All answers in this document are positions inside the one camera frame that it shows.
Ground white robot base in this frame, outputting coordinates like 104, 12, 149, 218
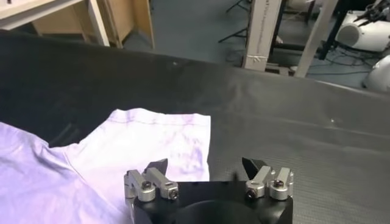
361, 54, 390, 93
334, 10, 390, 53

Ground tall white cardboard box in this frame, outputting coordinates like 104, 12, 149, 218
241, 0, 283, 72

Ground black tripod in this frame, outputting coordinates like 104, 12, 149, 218
218, 0, 254, 44

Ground black tablecloth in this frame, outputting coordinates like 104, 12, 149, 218
0, 30, 390, 224

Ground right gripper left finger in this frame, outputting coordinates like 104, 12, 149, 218
124, 158, 179, 202

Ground wooden partition wall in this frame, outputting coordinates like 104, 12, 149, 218
32, 0, 155, 49

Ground black floor cables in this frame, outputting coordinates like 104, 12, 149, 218
306, 45, 380, 77

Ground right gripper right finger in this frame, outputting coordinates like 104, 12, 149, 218
241, 157, 294, 201

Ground lavender t-shirt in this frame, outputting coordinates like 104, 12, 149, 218
0, 108, 212, 224

